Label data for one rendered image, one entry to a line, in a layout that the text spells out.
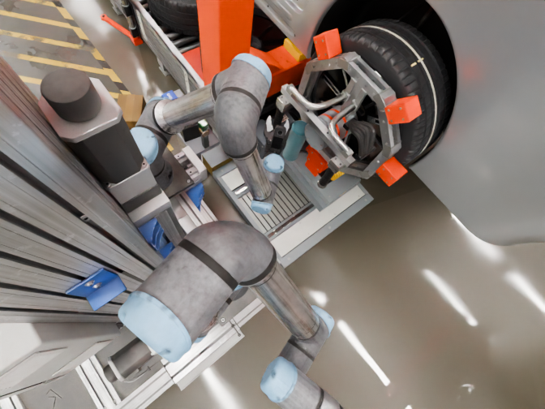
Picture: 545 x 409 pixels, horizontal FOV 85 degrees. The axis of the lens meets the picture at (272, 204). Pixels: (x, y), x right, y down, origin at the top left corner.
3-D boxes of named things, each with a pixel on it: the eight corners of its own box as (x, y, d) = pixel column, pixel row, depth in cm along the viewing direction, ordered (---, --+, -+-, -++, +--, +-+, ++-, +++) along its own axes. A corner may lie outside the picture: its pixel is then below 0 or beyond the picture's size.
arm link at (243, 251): (216, 184, 53) (311, 310, 82) (171, 230, 48) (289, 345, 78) (258, 195, 44) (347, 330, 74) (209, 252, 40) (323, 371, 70)
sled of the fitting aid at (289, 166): (355, 186, 212) (362, 179, 203) (319, 213, 200) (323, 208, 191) (311, 135, 222) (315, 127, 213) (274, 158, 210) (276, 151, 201)
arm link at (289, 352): (306, 359, 77) (319, 365, 66) (281, 401, 72) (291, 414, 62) (282, 339, 77) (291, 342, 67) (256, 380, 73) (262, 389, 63)
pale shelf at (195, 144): (220, 144, 169) (220, 141, 166) (194, 158, 163) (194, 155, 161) (180, 92, 178) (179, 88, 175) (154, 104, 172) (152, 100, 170)
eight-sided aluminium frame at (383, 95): (362, 187, 154) (427, 122, 104) (353, 193, 152) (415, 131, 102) (297, 113, 166) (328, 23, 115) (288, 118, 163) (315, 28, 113)
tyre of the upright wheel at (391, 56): (459, 162, 131) (445, -8, 101) (426, 190, 123) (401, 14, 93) (350, 150, 186) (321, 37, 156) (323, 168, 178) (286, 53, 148)
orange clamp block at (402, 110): (401, 116, 113) (422, 114, 105) (388, 125, 110) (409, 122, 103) (396, 98, 110) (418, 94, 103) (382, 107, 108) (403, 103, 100)
